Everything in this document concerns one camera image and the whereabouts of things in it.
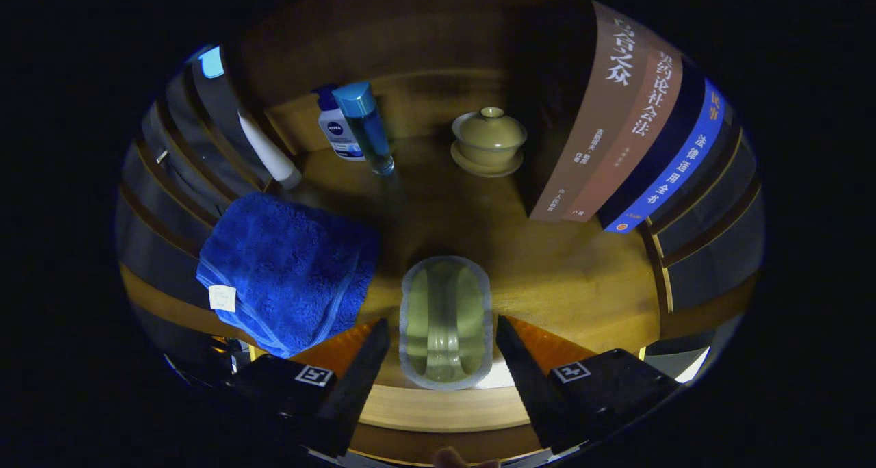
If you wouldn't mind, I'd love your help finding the reddish brown book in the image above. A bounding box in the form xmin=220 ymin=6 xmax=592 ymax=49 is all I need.
xmin=563 ymin=40 xmax=685 ymax=224

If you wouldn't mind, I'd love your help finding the wooden countertop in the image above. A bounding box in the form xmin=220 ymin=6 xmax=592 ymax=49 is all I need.
xmin=123 ymin=136 xmax=675 ymax=390

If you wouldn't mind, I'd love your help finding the yellow-green lidded teacup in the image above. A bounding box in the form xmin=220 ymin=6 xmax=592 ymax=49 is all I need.
xmin=450 ymin=107 xmax=528 ymax=179

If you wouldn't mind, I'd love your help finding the teal blue bottle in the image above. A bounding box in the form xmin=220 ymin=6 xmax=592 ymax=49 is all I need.
xmin=332 ymin=81 xmax=396 ymax=177

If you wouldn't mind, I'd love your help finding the brown wooden cabinet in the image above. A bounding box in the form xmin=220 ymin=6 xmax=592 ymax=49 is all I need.
xmin=115 ymin=0 xmax=766 ymax=393

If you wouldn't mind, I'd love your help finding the dark brown book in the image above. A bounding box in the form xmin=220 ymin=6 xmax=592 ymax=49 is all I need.
xmin=527 ymin=1 xmax=661 ymax=222

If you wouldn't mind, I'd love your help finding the green and white sponge brush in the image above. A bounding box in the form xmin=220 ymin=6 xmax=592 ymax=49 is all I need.
xmin=399 ymin=255 xmax=495 ymax=391

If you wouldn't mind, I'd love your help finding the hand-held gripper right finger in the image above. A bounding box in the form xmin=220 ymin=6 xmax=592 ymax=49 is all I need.
xmin=495 ymin=315 xmax=682 ymax=455

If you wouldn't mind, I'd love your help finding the folded blue towel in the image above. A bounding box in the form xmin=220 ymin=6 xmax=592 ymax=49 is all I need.
xmin=196 ymin=192 xmax=381 ymax=359

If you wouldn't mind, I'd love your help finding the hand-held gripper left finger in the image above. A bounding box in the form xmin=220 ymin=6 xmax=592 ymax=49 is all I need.
xmin=226 ymin=317 xmax=391 ymax=458

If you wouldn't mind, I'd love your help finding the white bottle with blue cap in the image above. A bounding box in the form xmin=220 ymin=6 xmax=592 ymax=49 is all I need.
xmin=316 ymin=85 xmax=365 ymax=162

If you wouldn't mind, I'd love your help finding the blue book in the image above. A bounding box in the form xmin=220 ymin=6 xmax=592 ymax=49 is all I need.
xmin=597 ymin=64 xmax=727 ymax=235

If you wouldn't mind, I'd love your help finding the white tube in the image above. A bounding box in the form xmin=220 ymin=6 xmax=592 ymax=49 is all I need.
xmin=236 ymin=109 xmax=303 ymax=190

